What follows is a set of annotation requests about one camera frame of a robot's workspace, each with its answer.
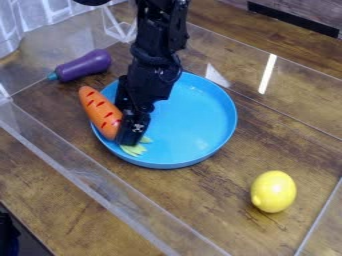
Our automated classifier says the black bar on table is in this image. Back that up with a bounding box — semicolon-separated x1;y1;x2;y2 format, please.
247;1;340;38

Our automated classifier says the purple toy eggplant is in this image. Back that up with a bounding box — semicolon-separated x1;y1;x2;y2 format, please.
47;49;112;82

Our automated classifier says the white patterned curtain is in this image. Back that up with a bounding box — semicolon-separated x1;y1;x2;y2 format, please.
0;0;128;59

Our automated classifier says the blue round tray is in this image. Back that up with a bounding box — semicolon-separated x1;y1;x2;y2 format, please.
90;72;238;169

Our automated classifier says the yellow toy lemon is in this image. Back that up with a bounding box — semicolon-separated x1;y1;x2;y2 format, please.
250;170;297;213

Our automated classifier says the orange toy carrot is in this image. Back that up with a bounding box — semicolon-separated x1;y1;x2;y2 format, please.
79;86;123;142

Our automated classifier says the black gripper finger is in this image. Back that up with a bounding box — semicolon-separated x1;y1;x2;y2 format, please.
115;109;151;146

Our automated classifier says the clear acrylic enclosure wall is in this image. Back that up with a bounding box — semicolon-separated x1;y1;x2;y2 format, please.
0;0;342;256

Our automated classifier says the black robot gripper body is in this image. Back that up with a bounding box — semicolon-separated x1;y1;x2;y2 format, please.
114;0;191;114

